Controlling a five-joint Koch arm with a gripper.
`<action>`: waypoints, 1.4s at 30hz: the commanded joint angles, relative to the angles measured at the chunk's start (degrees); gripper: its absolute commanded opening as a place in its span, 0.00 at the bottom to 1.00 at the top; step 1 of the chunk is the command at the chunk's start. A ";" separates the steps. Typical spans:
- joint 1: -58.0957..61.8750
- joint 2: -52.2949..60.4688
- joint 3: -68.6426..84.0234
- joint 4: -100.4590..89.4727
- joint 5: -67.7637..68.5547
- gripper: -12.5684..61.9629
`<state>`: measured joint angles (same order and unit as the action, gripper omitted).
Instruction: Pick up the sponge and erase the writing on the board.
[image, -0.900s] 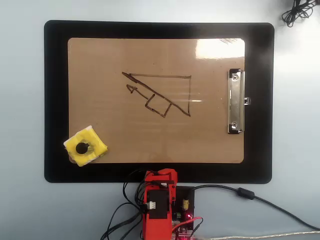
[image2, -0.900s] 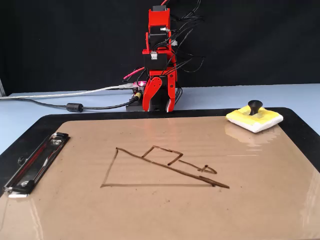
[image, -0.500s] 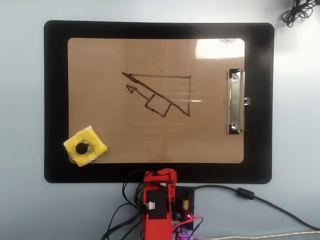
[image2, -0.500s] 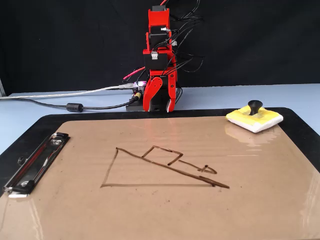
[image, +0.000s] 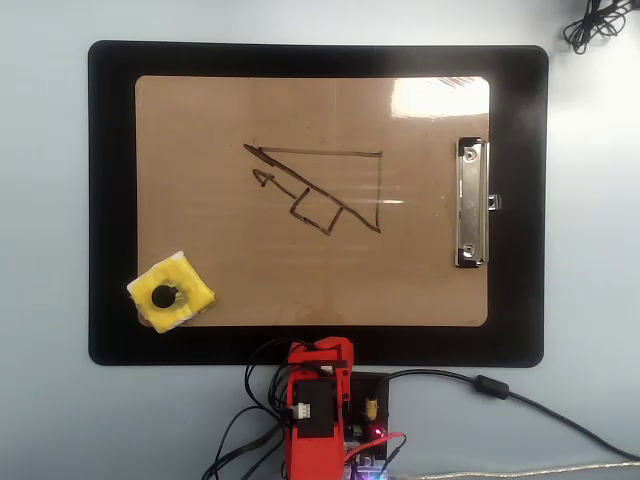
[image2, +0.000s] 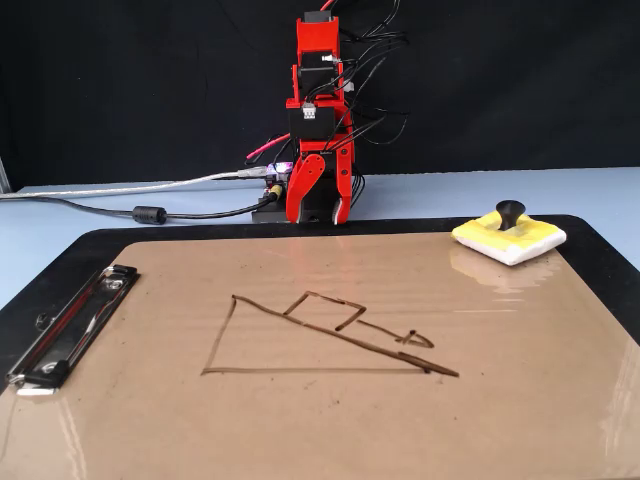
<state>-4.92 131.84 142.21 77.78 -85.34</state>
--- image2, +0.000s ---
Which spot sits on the brown clipboard board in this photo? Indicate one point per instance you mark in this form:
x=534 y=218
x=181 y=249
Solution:
x=320 y=410

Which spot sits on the yellow power connector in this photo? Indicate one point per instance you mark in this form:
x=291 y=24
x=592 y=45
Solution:
x=276 y=192

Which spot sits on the yellow white sponge black knob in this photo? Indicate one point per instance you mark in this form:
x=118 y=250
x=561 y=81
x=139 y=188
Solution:
x=525 y=245

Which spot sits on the black rectangular mat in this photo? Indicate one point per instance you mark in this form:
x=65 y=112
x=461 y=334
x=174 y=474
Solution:
x=250 y=230

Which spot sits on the black backdrop cloth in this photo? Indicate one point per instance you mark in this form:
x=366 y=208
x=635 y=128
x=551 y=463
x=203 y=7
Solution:
x=100 y=75

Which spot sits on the controller board with purple light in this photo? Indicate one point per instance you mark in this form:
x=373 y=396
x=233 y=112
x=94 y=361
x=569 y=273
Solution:
x=280 y=170

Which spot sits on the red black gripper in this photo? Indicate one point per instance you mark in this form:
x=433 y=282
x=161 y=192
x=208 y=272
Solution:
x=312 y=122

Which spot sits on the silver metal clipboard clip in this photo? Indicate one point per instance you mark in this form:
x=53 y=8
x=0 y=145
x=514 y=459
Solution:
x=65 y=330

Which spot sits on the grey metal post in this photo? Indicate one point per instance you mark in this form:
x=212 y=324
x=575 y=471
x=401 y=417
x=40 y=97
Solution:
x=4 y=175

